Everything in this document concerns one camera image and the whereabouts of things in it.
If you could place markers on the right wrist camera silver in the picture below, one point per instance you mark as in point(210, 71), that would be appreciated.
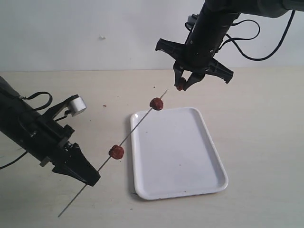
point(189, 24)

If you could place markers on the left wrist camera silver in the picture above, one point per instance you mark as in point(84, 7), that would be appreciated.
point(75, 107)

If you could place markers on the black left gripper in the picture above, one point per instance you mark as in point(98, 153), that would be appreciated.
point(66, 160)

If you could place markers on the dark red meat chunk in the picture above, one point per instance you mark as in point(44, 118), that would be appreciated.
point(116, 152)
point(156, 104)
point(181, 83)

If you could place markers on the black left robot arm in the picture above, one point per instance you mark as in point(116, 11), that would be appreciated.
point(37, 132)

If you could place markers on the white rectangular plastic tray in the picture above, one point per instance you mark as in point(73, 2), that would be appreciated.
point(174, 155)

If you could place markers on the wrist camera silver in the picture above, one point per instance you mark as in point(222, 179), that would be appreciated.
point(75, 107)
point(189, 24)

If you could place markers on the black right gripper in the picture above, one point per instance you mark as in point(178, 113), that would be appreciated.
point(199, 65)

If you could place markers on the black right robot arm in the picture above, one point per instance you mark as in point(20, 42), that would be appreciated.
point(208, 33)

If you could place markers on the thin metal skewer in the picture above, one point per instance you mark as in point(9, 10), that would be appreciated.
point(109, 157)

